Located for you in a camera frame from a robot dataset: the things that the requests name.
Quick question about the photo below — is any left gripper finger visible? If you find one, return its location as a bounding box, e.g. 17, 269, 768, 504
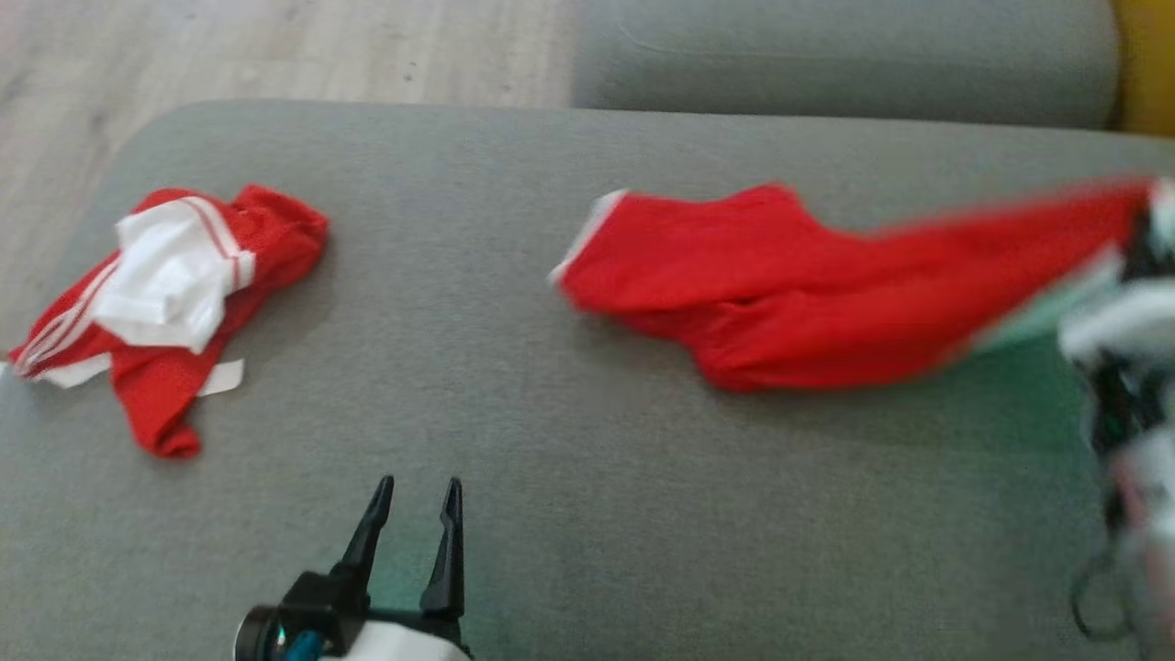
330, 475, 396, 590
420, 476, 465, 616

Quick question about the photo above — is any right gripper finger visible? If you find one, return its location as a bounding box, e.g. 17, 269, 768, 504
1122, 209, 1165, 281

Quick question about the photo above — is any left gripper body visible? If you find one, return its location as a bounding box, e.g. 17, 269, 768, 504
234, 571, 475, 661

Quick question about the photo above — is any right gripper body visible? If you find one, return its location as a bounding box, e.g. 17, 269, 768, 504
1057, 275, 1175, 460

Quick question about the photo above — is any red jersey with white sleeves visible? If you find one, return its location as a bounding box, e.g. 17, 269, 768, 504
5, 184, 330, 460

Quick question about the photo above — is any red garment with white hem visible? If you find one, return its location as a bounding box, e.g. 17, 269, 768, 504
549, 177, 1159, 394

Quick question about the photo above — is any grey sofa seat cushion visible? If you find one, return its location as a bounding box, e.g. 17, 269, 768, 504
0, 99, 1175, 661

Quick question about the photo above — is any yellow object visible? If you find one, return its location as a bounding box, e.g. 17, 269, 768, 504
1111, 0, 1175, 139

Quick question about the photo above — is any grey sofa side cushion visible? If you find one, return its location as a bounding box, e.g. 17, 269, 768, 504
571, 0, 1121, 129

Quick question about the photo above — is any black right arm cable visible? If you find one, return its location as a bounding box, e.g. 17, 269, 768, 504
1069, 542, 1139, 644

